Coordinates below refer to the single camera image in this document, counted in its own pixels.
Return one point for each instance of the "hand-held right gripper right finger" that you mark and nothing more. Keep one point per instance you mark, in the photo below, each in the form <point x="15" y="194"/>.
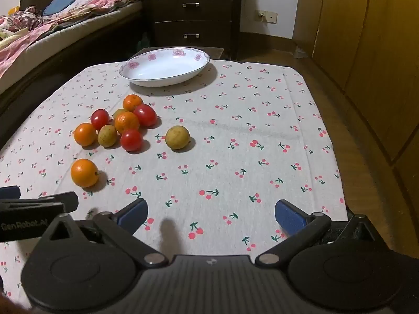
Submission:
<point x="289" y="217"/>

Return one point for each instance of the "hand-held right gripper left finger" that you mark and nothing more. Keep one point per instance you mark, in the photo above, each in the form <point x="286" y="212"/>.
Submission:
<point x="134" y="216"/>

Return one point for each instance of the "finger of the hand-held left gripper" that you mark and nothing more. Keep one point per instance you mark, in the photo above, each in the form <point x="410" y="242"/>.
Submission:
<point x="70" y="201"/>
<point x="9" y="192"/>

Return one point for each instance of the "yellow-brown longan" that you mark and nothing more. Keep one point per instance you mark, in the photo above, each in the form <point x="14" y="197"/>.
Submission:
<point x="177" y="138"/>
<point x="118" y="113"/>
<point x="107" y="135"/>

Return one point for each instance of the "round red tomato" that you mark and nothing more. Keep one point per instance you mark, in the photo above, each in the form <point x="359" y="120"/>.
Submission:
<point x="131" y="139"/>
<point x="100" y="118"/>

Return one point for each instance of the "oblong red tomato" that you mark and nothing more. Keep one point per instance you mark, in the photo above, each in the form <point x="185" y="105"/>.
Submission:
<point x="145" y="115"/>

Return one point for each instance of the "large orange with stem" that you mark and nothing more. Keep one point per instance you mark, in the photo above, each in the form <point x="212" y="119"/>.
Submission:
<point x="132" y="102"/>

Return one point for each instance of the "white floral rim plate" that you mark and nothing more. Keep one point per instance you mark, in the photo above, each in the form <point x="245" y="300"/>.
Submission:
<point x="163" y="68"/>

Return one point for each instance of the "cherry print tablecloth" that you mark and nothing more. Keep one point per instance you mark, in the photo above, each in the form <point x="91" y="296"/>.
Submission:
<point x="229" y="157"/>

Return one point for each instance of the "pink floral blanket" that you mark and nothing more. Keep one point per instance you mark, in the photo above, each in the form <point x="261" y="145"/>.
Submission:
<point x="19" y="49"/>

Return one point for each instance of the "crumpled clear plastic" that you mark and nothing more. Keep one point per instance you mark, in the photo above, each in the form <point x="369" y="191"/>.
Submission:
<point x="300" y="53"/>

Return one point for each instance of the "dark wooden bed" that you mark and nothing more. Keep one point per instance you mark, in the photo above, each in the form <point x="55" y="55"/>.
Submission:
<point x="72" y="36"/>

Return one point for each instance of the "plaid crumpled cloth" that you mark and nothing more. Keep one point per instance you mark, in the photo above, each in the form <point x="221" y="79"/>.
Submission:
<point x="21" y="18"/>

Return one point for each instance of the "green bag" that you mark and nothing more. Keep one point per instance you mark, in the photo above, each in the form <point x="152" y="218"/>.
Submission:
<point x="143" y="41"/>

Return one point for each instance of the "small yellow object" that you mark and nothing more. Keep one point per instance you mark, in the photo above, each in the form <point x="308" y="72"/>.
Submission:
<point x="13" y="9"/>

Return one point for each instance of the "nightstand drawer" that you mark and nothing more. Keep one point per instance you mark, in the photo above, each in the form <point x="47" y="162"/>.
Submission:
<point x="212" y="9"/>
<point x="212" y="36"/>

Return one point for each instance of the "wooden wardrobe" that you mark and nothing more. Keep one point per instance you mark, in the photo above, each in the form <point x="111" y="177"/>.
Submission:
<point x="376" y="39"/>

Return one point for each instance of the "wall outlet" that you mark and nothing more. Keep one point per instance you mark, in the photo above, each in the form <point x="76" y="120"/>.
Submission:
<point x="266" y="15"/>

